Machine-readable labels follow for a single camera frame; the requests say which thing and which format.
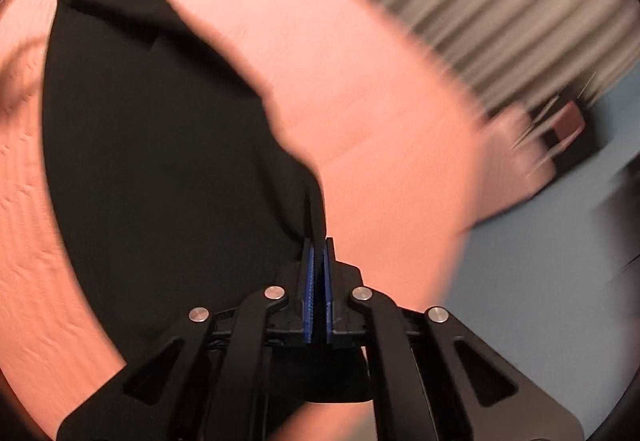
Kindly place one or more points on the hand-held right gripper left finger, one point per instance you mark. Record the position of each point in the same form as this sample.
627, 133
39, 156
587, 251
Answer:
311, 293

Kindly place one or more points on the black pants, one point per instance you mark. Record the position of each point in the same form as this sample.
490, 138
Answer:
165, 161

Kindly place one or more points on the pink hard-shell suitcase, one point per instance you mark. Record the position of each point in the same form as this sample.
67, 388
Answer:
567, 121

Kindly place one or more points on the pink quilted bed cover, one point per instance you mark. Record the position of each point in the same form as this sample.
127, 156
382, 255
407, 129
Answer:
380, 121

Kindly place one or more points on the beige pleated curtain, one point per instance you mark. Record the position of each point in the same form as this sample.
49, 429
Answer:
490, 6

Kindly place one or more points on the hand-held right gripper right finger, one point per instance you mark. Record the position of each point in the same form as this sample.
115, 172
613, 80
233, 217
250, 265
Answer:
328, 296

